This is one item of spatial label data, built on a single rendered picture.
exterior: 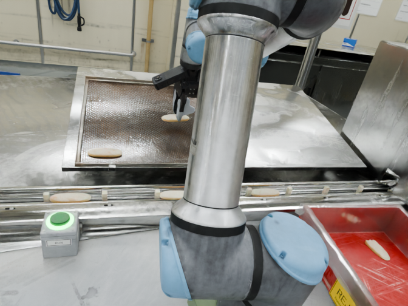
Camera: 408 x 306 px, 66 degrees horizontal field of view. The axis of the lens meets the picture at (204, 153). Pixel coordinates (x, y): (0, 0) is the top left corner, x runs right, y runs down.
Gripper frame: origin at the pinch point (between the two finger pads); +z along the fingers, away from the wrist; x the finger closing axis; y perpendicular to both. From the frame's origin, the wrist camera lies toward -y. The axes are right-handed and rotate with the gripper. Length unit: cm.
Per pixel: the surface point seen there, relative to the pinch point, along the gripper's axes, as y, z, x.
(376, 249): 42, 4, -60
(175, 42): 94, 95, 290
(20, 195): -46, 7, -24
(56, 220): -37, -1, -39
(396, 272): 42, 4, -67
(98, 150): -26.4, 3.9, -12.1
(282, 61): 129, 34, 119
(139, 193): -17.0, 7.2, -27.3
